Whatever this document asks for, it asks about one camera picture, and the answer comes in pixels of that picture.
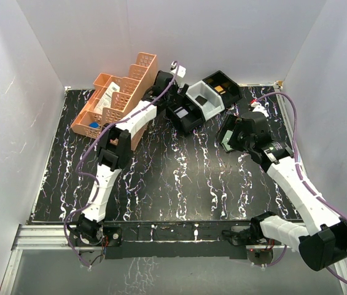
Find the white plastic bin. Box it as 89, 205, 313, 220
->
186, 81, 225, 121

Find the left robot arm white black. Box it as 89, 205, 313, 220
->
64, 61, 185, 245

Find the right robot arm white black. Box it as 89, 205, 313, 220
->
217, 111, 347, 271

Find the black bin with white card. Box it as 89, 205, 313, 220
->
166, 104, 205, 134

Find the gold card in black bin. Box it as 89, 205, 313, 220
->
214, 85, 225, 94

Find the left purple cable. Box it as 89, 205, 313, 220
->
63, 60, 180, 271

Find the green card holder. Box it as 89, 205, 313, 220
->
220, 130, 234, 153

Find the black bin with gold card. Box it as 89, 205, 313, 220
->
202, 71, 243, 109

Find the purple cable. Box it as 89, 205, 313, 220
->
63, 60, 180, 271
254, 92, 347, 289

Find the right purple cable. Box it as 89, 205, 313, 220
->
254, 92, 347, 289

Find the blue small object in organizer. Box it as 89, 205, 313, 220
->
89, 122, 100, 129

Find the white paper packet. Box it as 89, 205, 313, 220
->
94, 82, 120, 114

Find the peach plastic desk organizer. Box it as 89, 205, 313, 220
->
71, 52, 158, 139

